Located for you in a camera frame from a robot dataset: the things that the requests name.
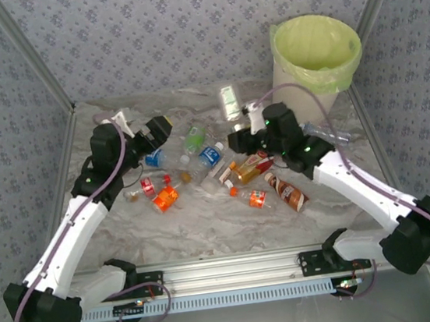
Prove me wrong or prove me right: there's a brown chocolate drink bottle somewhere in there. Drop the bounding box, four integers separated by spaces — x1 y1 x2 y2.
262 167 312 218

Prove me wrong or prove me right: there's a clear bottle white-green label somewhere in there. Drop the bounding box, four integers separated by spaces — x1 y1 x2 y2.
215 83 247 134

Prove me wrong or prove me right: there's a small orange label bottle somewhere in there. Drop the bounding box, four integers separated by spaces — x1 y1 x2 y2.
227 182 273 214

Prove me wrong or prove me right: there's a small circuit board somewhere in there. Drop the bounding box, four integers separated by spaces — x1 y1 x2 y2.
112 300 147 319
333 275 365 297

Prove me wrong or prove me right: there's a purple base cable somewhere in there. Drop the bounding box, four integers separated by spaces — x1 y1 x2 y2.
331 257 382 303
97 278 176 322

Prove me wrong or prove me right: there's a large orange label bottle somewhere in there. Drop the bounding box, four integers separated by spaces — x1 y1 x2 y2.
148 170 197 217

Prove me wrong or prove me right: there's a red label cola bottle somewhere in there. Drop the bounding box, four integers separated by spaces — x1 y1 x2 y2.
122 173 175 203

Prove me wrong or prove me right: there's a light green bin liner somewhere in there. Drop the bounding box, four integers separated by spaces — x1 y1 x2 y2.
266 9 368 101

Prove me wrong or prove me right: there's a green label clear bottle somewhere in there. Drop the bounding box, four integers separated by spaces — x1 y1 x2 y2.
180 125 210 157

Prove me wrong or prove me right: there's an amber tea bottle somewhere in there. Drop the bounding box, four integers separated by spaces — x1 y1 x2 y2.
220 149 280 189

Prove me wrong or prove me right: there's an aluminium mounting rail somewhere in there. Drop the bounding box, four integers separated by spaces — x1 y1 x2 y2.
69 235 390 308

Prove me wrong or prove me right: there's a clear bottle white cap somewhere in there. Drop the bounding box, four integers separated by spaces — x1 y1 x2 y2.
178 152 201 174

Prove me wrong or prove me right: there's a blue label water bottle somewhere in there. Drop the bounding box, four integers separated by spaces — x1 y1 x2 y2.
143 147 170 170
191 140 228 176

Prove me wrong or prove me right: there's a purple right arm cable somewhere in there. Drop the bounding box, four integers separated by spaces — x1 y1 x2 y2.
251 65 430 286

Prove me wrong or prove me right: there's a crushed clear plastic bottle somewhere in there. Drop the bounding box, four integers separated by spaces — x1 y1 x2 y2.
298 115 353 150

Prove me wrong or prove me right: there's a cream ribbed plastic bin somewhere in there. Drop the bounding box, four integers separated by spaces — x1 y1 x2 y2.
267 51 347 129

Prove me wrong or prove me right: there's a light blue slotted cable duct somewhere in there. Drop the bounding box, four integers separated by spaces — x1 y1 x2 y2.
78 276 352 322

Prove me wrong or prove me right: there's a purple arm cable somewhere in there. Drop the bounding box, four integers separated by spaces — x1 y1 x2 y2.
0 109 149 322
251 65 430 286

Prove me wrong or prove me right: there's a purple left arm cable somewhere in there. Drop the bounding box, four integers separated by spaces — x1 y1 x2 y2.
0 109 149 322

